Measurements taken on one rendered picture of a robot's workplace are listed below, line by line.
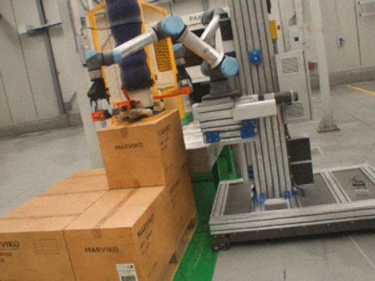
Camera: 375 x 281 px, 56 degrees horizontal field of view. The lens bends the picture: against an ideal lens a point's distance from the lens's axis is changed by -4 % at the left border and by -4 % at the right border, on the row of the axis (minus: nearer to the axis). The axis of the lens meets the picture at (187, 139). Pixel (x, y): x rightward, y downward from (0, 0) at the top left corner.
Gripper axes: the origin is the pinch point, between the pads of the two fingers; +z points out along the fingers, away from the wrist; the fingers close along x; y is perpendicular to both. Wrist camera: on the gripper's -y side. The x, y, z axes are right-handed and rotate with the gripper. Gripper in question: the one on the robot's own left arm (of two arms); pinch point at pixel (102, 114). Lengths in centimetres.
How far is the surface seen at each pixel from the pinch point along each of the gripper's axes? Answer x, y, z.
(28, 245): 45, -32, 61
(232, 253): -51, 36, 107
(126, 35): -2, 51, -45
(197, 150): -25, 95, 48
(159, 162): -16, 28, 38
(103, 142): 18.7, 28.3, 20.6
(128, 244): -15, -31, 62
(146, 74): -9, 55, -17
